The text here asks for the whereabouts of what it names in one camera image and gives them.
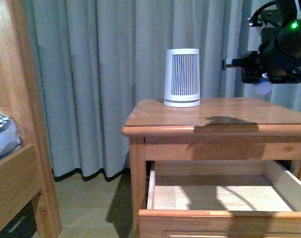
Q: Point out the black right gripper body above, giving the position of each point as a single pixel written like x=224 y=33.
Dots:
x=253 y=69

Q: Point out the wooden drawer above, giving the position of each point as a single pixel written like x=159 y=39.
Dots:
x=221 y=199

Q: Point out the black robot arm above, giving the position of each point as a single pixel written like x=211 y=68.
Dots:
x=278 y=58

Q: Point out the white ribbed table lamp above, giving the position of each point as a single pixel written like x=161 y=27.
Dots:
x=182 y=78

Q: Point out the wooden nightstand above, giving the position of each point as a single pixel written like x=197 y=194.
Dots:
x=221 y=129

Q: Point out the grey pleated curtain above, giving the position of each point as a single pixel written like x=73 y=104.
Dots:
x=96 y=59

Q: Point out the checkered bedding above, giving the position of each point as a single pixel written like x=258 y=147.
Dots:
x=9 y=137

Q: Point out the wooden bed frame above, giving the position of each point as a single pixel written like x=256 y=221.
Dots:
x=25 y=174

